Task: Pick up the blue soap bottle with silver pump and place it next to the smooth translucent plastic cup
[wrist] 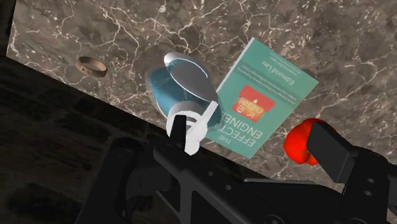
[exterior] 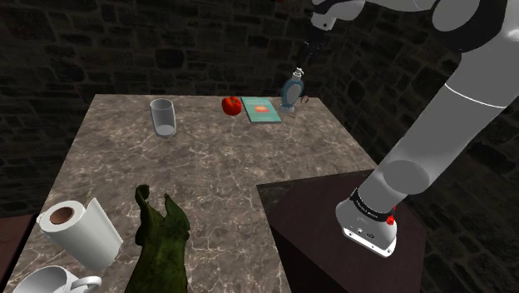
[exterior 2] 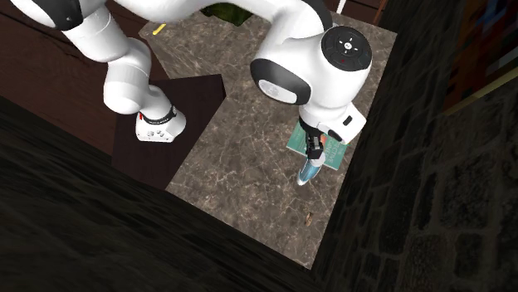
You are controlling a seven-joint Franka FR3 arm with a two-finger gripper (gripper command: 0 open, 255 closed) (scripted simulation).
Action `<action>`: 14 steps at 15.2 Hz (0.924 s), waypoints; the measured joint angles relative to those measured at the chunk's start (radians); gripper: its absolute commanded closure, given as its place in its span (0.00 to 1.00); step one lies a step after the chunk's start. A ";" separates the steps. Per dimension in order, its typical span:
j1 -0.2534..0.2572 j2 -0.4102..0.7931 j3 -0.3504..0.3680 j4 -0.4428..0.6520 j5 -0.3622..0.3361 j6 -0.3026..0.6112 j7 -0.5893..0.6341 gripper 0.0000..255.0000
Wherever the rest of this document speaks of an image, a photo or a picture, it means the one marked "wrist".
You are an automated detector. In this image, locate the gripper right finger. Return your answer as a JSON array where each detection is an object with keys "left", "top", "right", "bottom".
[{"left": 306, "top": 120, "right": 397, "bottom": 224}]

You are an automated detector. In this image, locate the blue and white spray bottle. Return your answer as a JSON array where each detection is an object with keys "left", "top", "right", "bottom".
[{"left": 144, "top": 52, "right": 223, "bottom": 156}]

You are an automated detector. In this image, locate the brown ring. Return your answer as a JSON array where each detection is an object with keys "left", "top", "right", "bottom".
[{"left": 76, "top": 56, "right": 108, "bottom": 78}]

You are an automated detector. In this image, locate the red tomato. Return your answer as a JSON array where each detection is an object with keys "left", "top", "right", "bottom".
[{"left": 282, "top": 118, "right": 334, "bottom": 166}]

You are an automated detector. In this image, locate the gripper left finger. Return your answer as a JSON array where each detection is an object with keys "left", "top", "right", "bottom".
[{"left": 74, "top": 115, "right": 289, "bottom": 224}]

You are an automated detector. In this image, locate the teal book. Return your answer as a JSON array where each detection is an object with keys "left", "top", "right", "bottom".
[{"left": 204, "top": 37, "right": 319, "bottom": 159}]

